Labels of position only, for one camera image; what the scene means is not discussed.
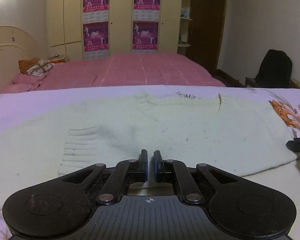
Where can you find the pink poster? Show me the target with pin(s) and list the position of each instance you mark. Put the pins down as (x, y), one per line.
(146, 10)
(95, 36)
(145, 35)
(95, 11)

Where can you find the lower right pink poster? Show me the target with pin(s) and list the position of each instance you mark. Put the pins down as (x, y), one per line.
(145, 35)

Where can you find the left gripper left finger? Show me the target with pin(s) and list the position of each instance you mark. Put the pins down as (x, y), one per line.
(117, 180)

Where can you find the cream wardrobe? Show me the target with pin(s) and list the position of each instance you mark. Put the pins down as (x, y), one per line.
(65, 28)

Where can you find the upper right pink poster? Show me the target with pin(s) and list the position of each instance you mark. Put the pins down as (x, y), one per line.
(146, 10)

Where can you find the lower left pink poster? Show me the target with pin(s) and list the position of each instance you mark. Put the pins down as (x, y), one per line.
(95, 36)

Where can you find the pale green knit sweater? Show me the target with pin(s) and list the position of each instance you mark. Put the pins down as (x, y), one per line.
(234, 134)

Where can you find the black chair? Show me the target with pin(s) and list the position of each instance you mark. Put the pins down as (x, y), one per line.
(274, 72)

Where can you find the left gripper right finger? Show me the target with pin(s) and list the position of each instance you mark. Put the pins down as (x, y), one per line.
(176, 173)

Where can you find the corner shelf unit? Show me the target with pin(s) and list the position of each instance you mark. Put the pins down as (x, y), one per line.
(185, 21)

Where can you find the cream wooden headboard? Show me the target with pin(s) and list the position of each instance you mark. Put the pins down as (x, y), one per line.
(15, 44)

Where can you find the upper left pink poster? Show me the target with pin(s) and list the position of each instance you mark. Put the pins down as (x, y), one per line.
(95, 11)

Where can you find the dark brown door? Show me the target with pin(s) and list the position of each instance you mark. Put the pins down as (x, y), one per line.
(206, 32)

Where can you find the pink checked bed cover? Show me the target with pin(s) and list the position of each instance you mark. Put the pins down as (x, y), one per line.
(117, 70)

